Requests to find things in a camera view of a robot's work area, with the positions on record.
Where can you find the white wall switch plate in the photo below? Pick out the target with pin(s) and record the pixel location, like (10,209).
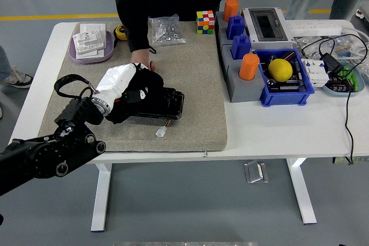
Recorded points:
(92,27)
(90,53)
(89,41)

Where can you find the metal floor plate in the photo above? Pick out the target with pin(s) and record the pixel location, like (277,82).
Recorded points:
(256,172)

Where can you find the blue plastic block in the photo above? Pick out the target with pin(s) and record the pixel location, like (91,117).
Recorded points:
(235,28)
(241,47)

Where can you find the white table leg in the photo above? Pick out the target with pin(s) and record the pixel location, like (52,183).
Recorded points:
(302,194)
(101,194)

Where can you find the multicolour puzzle cube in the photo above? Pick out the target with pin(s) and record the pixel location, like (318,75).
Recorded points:
(205,22)

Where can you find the black power adapter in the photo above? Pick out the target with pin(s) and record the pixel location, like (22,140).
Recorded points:
(332,64)

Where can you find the person's right hand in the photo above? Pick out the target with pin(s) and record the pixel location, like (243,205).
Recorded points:
(141,57)

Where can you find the orange plastic cylinder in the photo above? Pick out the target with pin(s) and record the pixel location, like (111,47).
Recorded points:
(249,67)
(231,9)

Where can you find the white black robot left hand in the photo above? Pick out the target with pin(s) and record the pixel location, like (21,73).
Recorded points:
(115,80)

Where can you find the yellow black tape measure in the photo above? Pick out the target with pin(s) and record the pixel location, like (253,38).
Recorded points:
(122,31)

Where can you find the grey-brown mat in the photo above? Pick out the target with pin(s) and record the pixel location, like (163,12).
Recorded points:
(196,99)

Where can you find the white scale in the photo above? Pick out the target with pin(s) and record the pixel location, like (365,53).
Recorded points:
(363,12)

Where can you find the green plastic parts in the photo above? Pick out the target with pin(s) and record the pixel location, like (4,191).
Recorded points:
(352,77)

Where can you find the grey electrical distribution box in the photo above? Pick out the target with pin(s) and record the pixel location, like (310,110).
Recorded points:
(268,24)

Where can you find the person's right forearm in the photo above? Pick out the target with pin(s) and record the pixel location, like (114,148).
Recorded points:
(138,33)

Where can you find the blue plastic bin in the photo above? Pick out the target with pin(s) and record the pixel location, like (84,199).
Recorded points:
(288,97)

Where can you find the clear bag of metal nuts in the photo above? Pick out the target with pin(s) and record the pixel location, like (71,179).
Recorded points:
(166,31)

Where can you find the brown cylindrical capacitor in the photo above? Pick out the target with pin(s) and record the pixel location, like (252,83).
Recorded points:
(288,55)

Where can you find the black rag with red patch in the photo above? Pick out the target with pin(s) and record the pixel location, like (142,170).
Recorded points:
(150,81)

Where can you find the white circuit breaker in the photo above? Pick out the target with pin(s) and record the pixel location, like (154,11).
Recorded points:
(315,74)

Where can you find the bystander in blue jeans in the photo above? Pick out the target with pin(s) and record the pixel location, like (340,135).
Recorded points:
(17,79)

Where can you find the purple oval tray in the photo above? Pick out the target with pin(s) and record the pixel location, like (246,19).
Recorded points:
(109,51)

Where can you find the black panel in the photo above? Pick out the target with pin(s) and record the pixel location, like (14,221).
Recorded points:
(173,105)

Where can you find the yellow ball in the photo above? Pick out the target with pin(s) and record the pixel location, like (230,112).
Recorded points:
(280,69)

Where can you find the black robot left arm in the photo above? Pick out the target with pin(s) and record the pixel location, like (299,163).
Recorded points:
(43,156)

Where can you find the white power strip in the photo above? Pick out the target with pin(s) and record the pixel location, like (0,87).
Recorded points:
(314,27)

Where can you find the clear bag of small parts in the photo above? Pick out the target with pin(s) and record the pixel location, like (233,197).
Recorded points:
(317,43)

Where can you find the light blue tray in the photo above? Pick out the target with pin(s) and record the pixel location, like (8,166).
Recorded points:
(340,93)

